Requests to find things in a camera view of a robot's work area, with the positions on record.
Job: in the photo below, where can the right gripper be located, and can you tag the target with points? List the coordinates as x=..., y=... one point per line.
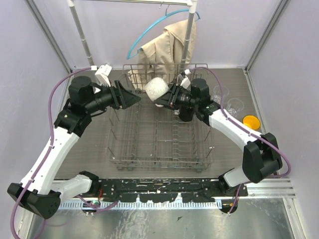
x=164, y=100

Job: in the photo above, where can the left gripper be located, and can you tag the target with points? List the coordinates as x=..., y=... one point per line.
x=116, y=94

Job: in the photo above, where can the cream speckled ceramic mug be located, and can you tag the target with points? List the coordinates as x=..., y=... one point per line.
x=156, y=88

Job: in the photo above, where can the clear plastic cup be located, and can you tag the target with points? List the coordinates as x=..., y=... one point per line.
x=234, y=107
x=220, y=93

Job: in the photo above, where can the black mug cream inside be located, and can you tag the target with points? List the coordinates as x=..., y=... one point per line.
x=186, y=114

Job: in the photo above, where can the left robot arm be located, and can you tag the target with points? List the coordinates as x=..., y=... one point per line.
x=36, y=192

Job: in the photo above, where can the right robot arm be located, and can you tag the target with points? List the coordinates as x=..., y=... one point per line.
x=260, y=156

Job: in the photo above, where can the white metal clothes rack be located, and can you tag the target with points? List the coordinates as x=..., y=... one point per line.
x=111, y=29

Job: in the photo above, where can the beige cloth garment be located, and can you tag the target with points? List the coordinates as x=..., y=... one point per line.
x=161, y=57

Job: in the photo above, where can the teal clothes hanger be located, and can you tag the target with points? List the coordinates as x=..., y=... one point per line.
x=149, y=30

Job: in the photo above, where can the yellow plastic cup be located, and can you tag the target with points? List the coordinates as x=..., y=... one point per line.
x=252, y=122

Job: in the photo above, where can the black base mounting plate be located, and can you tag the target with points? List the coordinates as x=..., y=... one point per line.
x=160, y=190

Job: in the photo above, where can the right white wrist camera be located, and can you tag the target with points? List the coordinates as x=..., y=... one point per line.
x=183, y=80

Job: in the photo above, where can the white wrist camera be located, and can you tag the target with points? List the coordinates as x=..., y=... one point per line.
x=102, y=74
x=183, y=80

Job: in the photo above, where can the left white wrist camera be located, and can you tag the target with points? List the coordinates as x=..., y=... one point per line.
x=102, y=74

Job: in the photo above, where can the grey wire dish rack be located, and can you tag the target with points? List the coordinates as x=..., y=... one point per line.
x=147, y=137

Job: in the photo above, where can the white slotted cable duct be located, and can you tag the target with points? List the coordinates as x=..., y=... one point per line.
x=176, y=205

